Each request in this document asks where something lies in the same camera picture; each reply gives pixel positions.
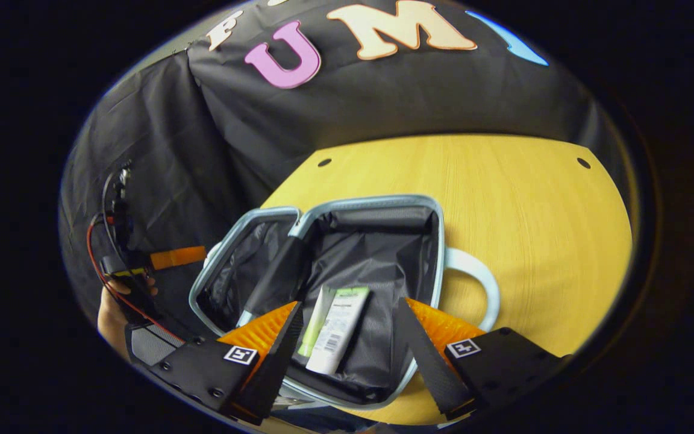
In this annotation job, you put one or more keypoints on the large translucent green tube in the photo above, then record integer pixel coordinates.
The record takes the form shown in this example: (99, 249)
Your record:
(344, 325)

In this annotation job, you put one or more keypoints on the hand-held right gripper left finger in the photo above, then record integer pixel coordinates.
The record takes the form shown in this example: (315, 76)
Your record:
(284, 355)

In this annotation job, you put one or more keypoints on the small pale blue suitcase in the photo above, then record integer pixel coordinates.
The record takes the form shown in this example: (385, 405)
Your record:
(377, 259)

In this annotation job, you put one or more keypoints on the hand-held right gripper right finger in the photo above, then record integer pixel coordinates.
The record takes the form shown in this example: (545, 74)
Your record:
(425, 361)

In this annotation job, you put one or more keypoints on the small white green tube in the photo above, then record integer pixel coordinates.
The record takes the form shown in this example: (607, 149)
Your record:
(314, 322)

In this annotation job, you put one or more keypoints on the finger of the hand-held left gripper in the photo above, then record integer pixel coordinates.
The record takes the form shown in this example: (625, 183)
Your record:
(178, 258)

